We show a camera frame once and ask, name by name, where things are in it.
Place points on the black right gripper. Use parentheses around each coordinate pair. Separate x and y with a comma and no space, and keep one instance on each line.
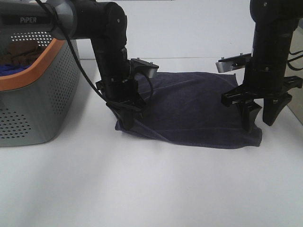
(268,83)

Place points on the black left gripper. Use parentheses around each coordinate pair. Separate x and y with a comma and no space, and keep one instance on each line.
(124,98)

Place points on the dark grey towel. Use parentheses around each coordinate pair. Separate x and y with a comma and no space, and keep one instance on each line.
(185,109)

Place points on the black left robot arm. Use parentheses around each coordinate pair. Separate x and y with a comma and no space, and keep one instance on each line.
(104,24)

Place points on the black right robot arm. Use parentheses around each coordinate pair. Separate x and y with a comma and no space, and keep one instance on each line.
(275,23)

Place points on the brown towel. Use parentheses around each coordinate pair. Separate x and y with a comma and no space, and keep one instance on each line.
(21,53)

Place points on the blue towel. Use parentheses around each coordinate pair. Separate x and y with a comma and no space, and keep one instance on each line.
(8,69)

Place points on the grey plastic laundry basket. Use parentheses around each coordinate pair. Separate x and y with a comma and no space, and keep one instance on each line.
(35,101)

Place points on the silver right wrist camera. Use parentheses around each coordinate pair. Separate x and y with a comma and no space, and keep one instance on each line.
(232,63)

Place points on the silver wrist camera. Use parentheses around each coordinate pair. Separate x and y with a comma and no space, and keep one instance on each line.
(138,66)
(232,63)

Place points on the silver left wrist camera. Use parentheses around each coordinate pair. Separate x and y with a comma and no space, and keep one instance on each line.
(138,66)

